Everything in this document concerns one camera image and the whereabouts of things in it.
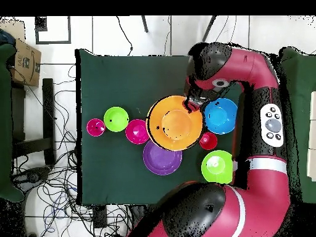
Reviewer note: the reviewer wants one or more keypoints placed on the large yellow bowl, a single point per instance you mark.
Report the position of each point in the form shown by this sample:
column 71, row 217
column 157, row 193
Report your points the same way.
column 175, row 138

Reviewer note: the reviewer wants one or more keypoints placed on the red cup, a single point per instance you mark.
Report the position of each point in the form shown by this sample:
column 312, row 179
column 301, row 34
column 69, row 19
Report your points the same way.
column 95, row 127
column 208, row 141

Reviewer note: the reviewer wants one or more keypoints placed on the small pink bowl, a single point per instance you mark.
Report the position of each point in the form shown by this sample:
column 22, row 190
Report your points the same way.
column 137, row 132

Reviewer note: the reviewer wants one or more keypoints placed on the purple bowl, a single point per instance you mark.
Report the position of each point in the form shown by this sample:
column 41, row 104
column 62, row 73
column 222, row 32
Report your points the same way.
column 161, row 164

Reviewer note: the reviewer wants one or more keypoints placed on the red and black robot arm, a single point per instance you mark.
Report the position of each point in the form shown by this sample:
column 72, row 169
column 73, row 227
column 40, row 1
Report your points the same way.
column 266, row 192

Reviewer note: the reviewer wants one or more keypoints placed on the large blue bowl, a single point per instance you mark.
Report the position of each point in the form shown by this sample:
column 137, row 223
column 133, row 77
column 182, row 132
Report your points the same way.
column 221, row 116

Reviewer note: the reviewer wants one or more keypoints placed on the large green bowl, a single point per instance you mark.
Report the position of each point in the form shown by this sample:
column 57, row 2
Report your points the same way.
column 217, row 170

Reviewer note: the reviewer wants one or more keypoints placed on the small green bowl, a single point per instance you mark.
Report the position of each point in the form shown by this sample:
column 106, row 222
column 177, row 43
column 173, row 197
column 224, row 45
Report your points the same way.
column 116, row 119

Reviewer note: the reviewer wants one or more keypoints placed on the black tripod leg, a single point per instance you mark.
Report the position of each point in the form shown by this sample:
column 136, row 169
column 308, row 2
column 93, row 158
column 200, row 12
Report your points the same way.
column 145, row 24
column 208, row 28

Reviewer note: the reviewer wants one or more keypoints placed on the dark green tablecloth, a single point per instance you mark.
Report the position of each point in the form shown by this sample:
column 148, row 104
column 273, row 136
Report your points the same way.
column 111, row 81

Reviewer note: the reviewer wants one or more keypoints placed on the green cloth covered table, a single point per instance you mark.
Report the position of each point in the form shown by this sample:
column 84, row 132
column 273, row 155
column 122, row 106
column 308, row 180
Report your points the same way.
column 305, row 111
column 5, row 123

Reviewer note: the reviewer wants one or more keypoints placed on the black bench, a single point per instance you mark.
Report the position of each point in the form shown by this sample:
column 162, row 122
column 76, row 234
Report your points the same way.
column 48, row 118

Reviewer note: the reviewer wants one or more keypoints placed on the cardboard box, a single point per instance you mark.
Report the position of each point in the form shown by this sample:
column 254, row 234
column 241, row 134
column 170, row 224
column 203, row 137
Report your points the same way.
column 26, row 64

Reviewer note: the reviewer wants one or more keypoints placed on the grey stand base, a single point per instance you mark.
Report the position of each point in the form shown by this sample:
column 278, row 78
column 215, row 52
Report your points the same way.
column 32, row 176

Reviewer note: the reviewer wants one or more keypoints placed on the black square floor frame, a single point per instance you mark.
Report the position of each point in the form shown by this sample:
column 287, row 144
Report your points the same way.
column 53, row 42

